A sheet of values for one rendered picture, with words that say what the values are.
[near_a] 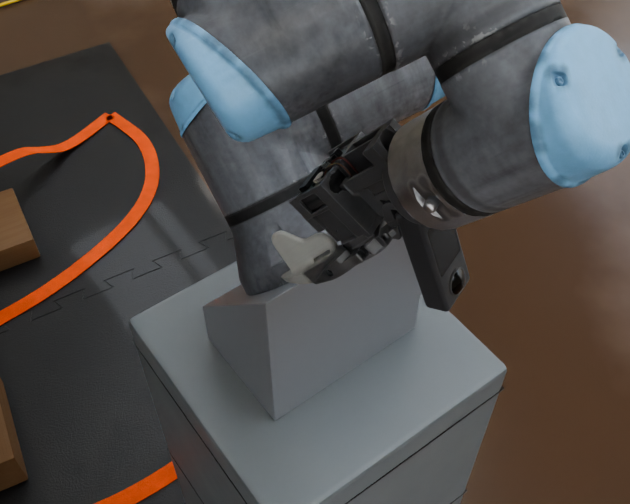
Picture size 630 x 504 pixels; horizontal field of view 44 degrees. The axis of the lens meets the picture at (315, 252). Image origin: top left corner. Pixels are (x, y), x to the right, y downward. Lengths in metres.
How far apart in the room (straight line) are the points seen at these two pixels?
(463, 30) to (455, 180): 0.10
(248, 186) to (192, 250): 1.47
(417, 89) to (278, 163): 0.19
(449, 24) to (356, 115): 0.43
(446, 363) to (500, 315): 1.15
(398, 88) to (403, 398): 0.42
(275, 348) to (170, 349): 0.26
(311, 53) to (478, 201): 0.16
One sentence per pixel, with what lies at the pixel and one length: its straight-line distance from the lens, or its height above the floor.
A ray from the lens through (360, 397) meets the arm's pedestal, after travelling 1.09.
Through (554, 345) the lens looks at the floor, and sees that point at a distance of 2.25.
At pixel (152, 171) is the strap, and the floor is 0.02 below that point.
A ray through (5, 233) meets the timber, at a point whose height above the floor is 0.10.
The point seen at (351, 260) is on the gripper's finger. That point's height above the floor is 1.28.
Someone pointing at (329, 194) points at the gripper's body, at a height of 1.34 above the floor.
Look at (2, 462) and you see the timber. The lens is 1.97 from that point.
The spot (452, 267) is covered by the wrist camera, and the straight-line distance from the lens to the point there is 0.69.
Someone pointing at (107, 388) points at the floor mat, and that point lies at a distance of 2.14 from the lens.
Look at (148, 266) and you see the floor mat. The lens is 2.35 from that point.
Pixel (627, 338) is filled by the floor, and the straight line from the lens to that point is 2.33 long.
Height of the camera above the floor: 1.80
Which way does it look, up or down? 50 degrees down
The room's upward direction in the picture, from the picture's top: straight up
